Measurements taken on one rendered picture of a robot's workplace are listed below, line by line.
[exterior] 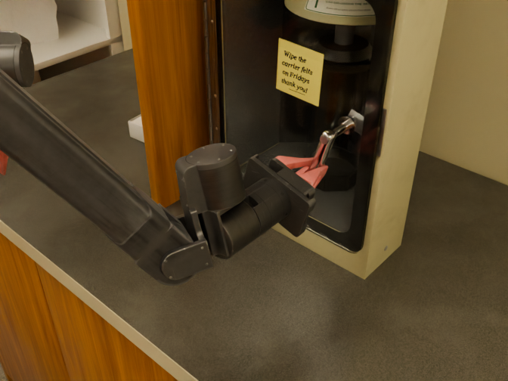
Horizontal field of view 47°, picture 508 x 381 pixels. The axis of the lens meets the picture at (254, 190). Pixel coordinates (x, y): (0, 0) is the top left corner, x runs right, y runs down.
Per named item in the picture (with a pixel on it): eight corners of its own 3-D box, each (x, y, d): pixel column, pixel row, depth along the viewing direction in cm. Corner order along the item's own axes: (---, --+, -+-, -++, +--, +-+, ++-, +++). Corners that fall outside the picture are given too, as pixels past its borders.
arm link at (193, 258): (150, 249, 72) (166, 284, 64) (123, 165, 67) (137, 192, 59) (240, 217, 75) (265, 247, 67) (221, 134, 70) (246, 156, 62)
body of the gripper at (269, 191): (258, 150, 75) (218, 175, 70) (320, 197, 71) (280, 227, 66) (249, 185, 79) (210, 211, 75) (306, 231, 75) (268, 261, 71)
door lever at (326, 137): (337, 174, 83) (323, 163, 84) (358, 122, 77) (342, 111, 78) (314, 190, 80) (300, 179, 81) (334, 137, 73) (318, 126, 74)
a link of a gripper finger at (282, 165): (309, 134, 79) (263, 162, 73) (351, 164, 76) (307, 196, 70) (297, 169, 83) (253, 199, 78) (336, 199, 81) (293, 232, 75)
